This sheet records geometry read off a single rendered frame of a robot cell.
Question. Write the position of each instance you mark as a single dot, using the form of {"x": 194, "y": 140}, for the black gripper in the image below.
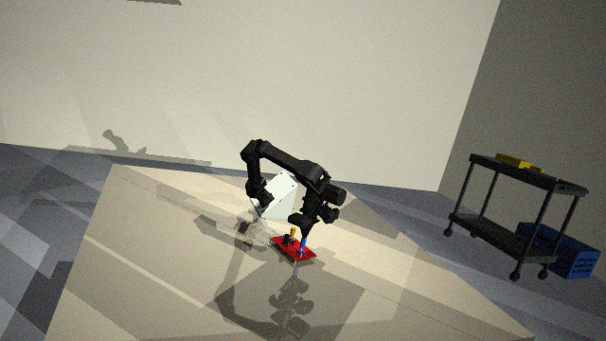
{"x": 306, "y": 220}

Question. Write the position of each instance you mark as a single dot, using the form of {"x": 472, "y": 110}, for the red circuit board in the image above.
{"x": 294, "y": 248}

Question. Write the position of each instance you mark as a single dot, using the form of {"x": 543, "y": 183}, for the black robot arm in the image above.
{"x": 306, "y": 172}

